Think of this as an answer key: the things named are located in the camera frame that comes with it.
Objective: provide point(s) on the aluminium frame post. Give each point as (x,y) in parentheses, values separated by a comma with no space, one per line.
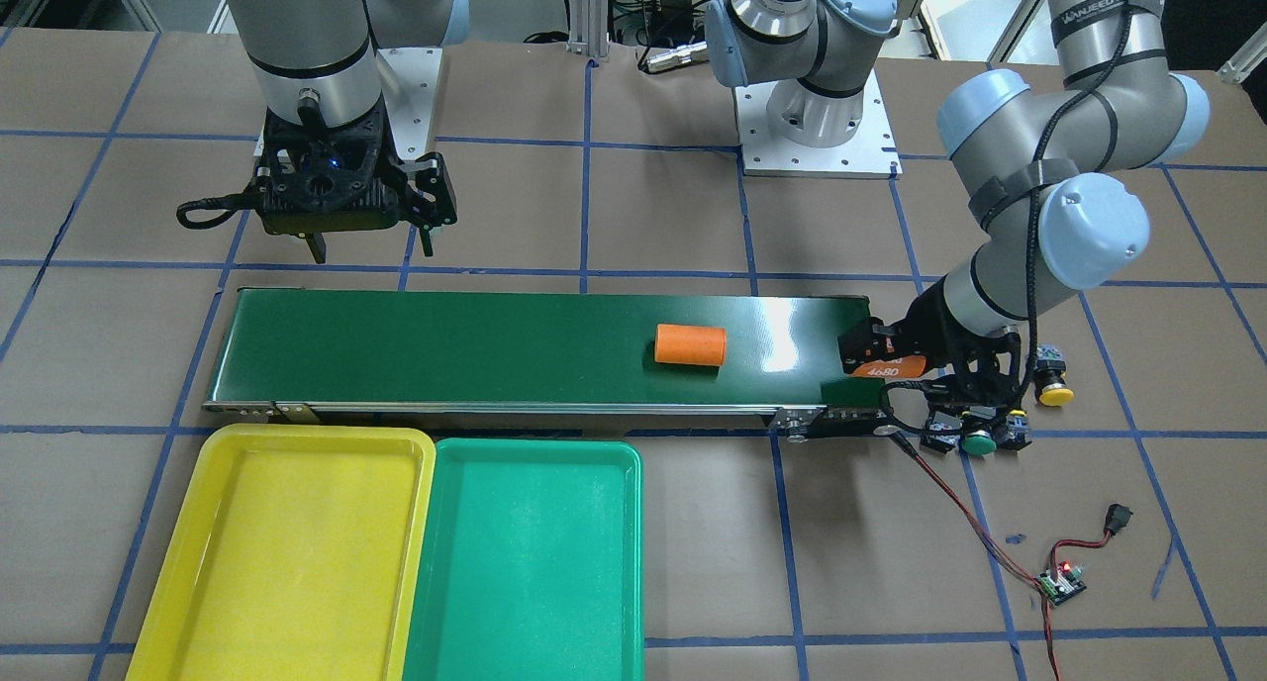
(587,28)

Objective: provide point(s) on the yellow push button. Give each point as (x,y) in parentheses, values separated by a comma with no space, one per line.
(1050,388)
(1013,432)

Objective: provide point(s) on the yellow plastic tray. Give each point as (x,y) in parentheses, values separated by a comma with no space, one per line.
(295,556)

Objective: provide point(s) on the black rocker switch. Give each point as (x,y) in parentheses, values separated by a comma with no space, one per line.
(1116,518)

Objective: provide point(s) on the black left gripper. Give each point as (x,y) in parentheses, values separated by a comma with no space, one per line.
(918,331)

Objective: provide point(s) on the green push button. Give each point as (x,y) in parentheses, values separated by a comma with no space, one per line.
(977,432)
(943,433)

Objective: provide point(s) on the green conveyor belt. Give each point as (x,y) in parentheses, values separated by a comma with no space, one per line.
(299,353)

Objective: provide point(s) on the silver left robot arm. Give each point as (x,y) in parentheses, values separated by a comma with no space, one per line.
(1038,168)

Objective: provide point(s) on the small green circuit board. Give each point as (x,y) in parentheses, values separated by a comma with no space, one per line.
(1061,582)

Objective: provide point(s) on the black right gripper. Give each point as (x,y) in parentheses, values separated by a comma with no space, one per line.
(433,188)

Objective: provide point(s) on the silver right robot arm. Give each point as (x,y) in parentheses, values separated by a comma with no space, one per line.
(311,38)

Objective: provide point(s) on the green plastic tray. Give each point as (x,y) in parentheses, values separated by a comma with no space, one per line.
(532,563)

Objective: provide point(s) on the plain orange cylinder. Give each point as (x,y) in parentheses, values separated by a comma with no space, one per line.
(690,345)

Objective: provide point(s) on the orange cylinder with 4680 text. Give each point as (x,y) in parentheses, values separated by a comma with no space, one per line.
(912,366)

